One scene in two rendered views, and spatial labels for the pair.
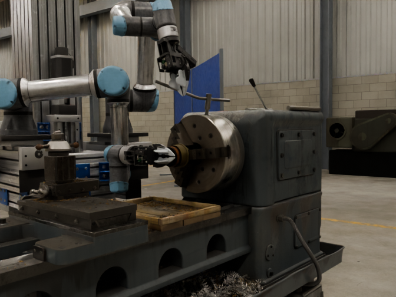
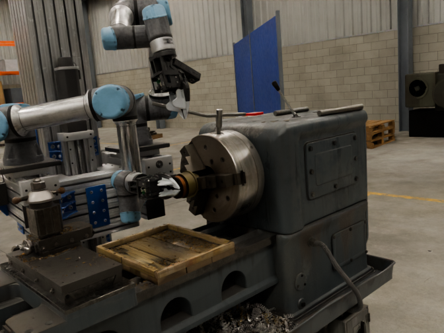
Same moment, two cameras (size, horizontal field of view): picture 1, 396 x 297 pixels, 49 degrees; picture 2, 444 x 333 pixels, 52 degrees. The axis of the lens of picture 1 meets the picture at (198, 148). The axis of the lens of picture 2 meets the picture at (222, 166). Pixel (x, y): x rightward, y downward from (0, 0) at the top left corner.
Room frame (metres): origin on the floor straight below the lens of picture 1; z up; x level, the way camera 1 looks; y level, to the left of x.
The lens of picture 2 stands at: (0.18, -0.23, 1.39)
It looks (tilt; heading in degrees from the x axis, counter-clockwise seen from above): 10 degrees down; 7
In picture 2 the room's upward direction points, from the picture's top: 5 degrees counter-clockwise
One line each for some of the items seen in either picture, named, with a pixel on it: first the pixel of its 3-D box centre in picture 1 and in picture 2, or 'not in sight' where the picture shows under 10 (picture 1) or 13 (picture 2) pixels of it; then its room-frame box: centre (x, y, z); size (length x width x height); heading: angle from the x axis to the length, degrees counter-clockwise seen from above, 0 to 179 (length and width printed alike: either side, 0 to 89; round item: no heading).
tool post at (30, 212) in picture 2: (60, 166); (45, 217); (1.35, 0.43, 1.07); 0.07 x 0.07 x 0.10; 49
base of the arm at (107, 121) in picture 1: (117, 122); (135, 134); (2.20, 0.41, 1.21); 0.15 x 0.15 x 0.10
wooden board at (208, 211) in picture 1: (156, 211); (164, 249); (1.56, 0.15, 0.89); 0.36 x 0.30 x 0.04; 49
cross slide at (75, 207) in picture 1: (70, 207); (57, 263); (1.31, 0.39, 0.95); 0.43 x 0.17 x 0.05; 49
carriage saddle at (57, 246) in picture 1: (59, 228); (45, 289); (1.26, 0.41, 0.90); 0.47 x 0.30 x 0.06; 49
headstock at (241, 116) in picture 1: (253, 152); (285, 162); (2.07, -0.27, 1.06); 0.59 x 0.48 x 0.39; 139
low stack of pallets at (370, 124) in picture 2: not in sight; (363, 133); (9.69, -2.06, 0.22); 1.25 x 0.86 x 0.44; 144
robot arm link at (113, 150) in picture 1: (118, 154); (125, 182); (1.76, 0.33, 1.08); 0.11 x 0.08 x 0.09; 48
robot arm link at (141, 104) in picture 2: (118, 99); (134, 108); (2.20, 0.40, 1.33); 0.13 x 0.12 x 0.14; 105
